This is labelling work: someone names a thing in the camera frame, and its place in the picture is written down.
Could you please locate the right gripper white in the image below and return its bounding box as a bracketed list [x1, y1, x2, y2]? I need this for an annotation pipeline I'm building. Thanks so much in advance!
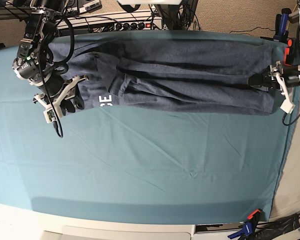
[32, 74, 90, 115]

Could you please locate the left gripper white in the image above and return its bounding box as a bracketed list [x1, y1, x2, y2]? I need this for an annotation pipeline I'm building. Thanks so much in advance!
[248, 60, 294, 105]

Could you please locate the blue-grey heathered T-shirt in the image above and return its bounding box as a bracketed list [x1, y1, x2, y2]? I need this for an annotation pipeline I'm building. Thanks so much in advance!
[64, 39, 274, 116]

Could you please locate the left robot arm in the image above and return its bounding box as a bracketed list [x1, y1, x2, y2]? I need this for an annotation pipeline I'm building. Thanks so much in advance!
[248, 0, 300, 114]

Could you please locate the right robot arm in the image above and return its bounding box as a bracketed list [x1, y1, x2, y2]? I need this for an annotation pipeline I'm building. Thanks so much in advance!
[12, 0, 85, 116]

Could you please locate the orange black clamp top right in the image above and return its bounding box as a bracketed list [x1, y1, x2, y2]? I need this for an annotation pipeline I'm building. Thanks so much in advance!
[283, 38, 299, 67]

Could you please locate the teal table cloth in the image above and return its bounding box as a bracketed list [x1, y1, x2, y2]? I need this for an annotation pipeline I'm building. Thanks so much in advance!
[0, 30, 300, 225]

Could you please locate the blue orange clamp bottom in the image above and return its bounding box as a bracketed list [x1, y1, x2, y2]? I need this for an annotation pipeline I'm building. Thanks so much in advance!
[227, 208, 262, 240]

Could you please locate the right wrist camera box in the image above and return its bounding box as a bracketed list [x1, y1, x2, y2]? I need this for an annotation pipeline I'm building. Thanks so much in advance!
[43, 105, 63, 124]

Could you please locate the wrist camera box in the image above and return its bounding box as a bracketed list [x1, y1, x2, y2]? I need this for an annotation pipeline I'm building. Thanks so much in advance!
[280, 99, 295, 114]
[43, 105, 63, 124]

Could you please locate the black camera cable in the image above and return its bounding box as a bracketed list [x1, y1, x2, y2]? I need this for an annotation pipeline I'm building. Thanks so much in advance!
[38, 14, 76, 139]
[281, 94, 300, 126]

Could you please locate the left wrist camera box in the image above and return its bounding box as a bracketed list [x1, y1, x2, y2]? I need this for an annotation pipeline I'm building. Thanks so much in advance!
[280, 99, 295, 114]

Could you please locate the blue black clamp handle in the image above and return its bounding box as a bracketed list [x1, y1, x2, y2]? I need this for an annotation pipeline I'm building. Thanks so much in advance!
[273, 8, 292, 43]

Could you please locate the black power strip red switch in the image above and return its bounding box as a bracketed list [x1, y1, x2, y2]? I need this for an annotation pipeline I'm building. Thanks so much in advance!
[113, 21, 162, 31]

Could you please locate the white overhead camera mount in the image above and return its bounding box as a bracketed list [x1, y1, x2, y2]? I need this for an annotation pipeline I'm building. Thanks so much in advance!
[117, 0, 182, 5]

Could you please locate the black cable bundle bottom right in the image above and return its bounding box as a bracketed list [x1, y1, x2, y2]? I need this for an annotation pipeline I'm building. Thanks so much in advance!
[252, 211, 300, 240]

